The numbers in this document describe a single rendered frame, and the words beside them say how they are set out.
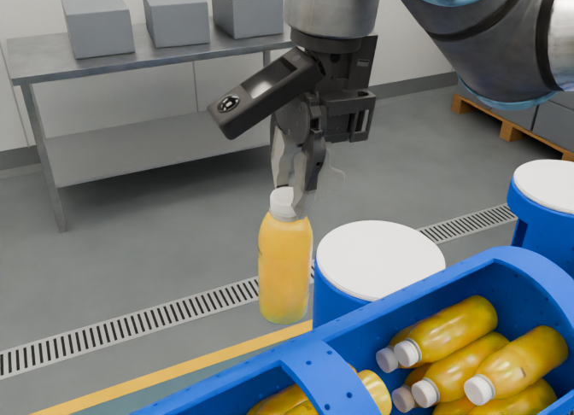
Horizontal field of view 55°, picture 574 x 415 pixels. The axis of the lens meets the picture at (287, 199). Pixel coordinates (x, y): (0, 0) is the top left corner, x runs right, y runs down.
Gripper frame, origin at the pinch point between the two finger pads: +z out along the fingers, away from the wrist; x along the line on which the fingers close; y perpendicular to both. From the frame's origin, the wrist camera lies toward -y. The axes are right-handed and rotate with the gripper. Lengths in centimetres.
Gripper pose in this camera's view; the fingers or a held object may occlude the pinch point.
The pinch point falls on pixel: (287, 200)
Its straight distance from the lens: 64.4
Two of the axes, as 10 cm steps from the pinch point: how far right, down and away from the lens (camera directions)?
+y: 8.8, -1.8, 4.3
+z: -1.0, 8.3, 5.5
